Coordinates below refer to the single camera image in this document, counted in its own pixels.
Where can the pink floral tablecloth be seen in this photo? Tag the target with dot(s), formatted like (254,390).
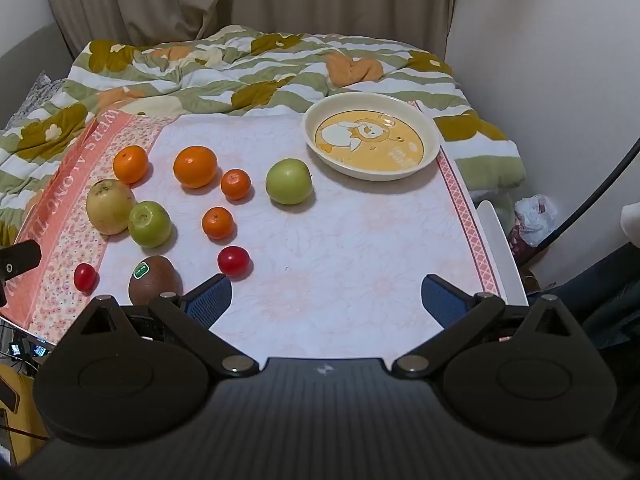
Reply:
(325,260)

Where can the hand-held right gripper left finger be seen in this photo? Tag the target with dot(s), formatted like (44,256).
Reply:
(210,296)

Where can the grey headboard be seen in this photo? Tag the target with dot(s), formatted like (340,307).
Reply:
(30,50)

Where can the grey patterned pillow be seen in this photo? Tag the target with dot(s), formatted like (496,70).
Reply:
(40,92)

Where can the white table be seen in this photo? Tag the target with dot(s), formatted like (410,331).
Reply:
(500,245)

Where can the dark cloth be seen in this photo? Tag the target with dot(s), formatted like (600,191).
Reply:
(615,285)

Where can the brown kiwi with green sticker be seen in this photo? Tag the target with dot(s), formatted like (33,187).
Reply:
(155,280)

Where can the small green apple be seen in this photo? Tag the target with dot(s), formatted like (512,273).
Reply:
(150,225)

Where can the medium orange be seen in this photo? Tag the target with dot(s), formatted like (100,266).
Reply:
(130,164)

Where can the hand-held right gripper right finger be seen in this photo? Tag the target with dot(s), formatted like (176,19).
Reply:
(442,299)

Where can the large green apple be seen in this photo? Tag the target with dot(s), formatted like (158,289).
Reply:
(289,181)

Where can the crumpled plastic bag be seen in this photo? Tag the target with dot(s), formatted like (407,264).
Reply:
(532,215)

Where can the yellow apple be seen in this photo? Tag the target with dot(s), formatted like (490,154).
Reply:
(109,207)

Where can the green striped floral blanket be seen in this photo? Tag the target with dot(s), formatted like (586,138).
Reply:
(225,75)

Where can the small mandarin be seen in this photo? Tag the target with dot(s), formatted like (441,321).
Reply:
(235,184)
(218,223)

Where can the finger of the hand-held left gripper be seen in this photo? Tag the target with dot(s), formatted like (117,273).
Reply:
(20,259)

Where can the cream plate with cartoon print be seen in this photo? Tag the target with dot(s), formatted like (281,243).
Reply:
(372,135)

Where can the large orange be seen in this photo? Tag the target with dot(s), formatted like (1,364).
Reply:
(195,166)

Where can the yellow wooden object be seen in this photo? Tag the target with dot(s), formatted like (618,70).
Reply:
(22,410)

